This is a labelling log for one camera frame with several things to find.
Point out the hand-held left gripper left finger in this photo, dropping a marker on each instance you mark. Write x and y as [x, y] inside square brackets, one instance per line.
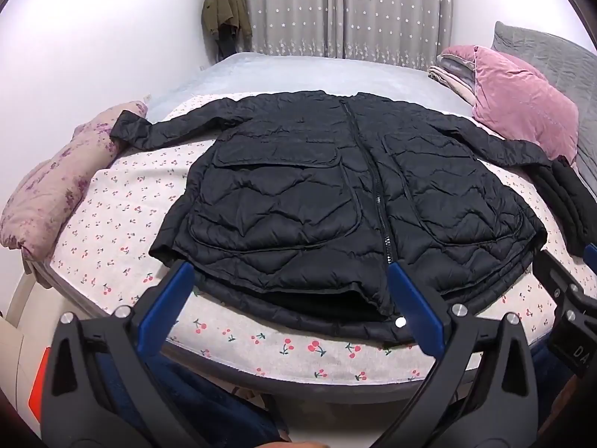
[170, 298]

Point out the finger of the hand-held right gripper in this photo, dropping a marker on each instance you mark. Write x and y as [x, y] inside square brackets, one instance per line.
[552, 273]

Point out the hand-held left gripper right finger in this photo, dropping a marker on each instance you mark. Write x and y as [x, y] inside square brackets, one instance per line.
[415, 303]

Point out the black quilted jacket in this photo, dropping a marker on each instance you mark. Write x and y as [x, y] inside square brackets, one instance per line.
[280, 196]

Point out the black folded fleece garment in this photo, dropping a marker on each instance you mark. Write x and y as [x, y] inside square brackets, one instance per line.
[564, 200]

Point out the cherry print bed sheet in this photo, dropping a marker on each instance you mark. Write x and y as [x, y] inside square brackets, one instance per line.
[116, 205]

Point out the person's blue pants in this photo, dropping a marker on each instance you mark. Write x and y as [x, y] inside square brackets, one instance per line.
[210, 406]

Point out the orange object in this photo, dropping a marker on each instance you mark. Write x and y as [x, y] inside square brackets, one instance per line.
[38, 382]

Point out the floral rolled quilt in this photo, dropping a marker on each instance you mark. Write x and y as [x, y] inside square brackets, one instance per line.
[60, 172]

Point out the pink velvet pillow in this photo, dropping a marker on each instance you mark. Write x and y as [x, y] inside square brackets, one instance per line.
[522, 98]

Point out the grey quilted pillow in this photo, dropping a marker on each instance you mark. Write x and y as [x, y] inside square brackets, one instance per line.
[559, 56]

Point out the folded beige blanket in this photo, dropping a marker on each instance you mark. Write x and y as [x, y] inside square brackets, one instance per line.
[450, 81]

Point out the folded grey blanket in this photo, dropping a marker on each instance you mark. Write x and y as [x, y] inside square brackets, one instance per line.
[454, 60]

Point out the dark grey hanging garment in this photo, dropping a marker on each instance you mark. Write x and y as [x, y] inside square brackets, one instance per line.
[227, 42]

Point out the olive green hanging jacket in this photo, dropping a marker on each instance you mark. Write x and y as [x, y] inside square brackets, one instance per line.
[224, 9]

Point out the grey star print curtain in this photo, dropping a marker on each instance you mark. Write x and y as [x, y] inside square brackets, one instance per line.
[326, 9]

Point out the white bed frame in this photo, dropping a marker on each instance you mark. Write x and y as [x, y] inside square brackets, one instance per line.
[21, 308]

